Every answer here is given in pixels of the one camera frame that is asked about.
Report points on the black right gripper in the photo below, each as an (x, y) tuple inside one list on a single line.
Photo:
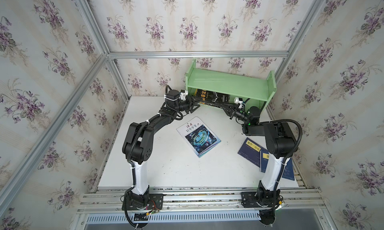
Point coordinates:
[(229, 109)]

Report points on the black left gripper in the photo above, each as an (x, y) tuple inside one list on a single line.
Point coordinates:
[(191, 101)]

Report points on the black book yellow title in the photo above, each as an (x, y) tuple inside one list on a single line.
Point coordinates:
[(211, 98)]

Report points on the white science youth magazine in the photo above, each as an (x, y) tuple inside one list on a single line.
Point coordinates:
[(199, 137)]

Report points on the dark blue book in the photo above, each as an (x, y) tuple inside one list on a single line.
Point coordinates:
[(251, 151), (288, 170)]

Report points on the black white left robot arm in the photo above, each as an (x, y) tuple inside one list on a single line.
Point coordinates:
[(139, 140)]

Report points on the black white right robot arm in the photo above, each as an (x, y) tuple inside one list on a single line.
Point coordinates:
[(282, 141)]

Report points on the green metal bookshelf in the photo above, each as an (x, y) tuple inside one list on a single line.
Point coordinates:
[(258, 92)]

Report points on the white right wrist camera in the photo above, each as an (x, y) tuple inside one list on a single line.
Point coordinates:
[(238, 100)]

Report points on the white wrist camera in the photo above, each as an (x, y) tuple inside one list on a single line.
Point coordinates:
[(238, 100), (183, 95)]

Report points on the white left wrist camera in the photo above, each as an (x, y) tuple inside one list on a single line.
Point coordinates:
[(183, 95)]

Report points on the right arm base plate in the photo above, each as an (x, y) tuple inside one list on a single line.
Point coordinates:
[(250, 199)]

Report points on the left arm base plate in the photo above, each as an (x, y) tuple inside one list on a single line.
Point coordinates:
[(153, 201)]

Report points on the aluminium mounting rail frame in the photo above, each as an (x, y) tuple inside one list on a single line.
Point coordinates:
[(180, 206)]

